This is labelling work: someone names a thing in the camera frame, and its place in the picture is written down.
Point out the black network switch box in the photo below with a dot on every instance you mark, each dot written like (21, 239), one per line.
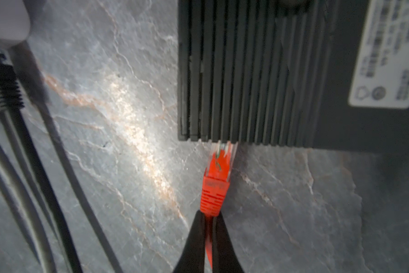
(314, 74)

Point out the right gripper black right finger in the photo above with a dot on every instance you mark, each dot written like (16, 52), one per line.
(224, 259)

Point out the white network switch box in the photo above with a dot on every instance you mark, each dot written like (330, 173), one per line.
(14, 22)

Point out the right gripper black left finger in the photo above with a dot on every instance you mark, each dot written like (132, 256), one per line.
(192, 259)

